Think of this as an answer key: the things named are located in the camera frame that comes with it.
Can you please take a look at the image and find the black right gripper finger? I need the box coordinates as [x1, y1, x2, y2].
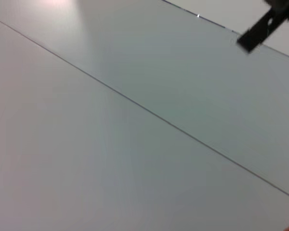
[236, 0, 289, 53]

